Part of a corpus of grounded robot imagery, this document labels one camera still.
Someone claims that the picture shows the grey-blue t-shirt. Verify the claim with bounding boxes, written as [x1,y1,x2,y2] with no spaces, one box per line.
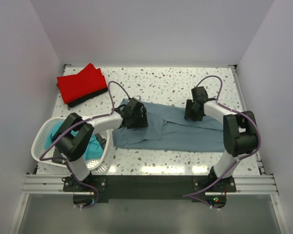
[112,102,225,153]

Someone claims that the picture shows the turquoise t-shirt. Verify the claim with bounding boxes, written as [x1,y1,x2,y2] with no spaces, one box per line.
[44,121,106,160]

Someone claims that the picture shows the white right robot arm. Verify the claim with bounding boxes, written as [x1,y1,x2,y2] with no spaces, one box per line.
[184,86,260,192]

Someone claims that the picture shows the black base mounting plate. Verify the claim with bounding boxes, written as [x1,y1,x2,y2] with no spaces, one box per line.
[63,174,237,203]

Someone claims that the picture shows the aluminium extrusion rail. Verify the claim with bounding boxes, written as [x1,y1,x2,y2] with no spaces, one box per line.
[21,173,71,195]

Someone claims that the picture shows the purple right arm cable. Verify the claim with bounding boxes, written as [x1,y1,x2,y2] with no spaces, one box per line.
[183,76,262,202]

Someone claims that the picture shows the dark grey t-shirt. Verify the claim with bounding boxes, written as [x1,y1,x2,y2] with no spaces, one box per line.
[52,134,106,164]

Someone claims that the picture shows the red folded t-shirt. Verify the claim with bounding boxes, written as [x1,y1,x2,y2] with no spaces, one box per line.
[56,63,107,104]

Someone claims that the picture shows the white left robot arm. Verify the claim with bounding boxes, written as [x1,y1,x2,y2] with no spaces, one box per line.
[51,98,148,191]

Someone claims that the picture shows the white plastic laundry basket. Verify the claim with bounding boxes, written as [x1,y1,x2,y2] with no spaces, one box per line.
[31,117,110,171]

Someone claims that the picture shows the black folded t-shirt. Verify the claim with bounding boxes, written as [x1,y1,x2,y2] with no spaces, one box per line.
[57,83,108,108]

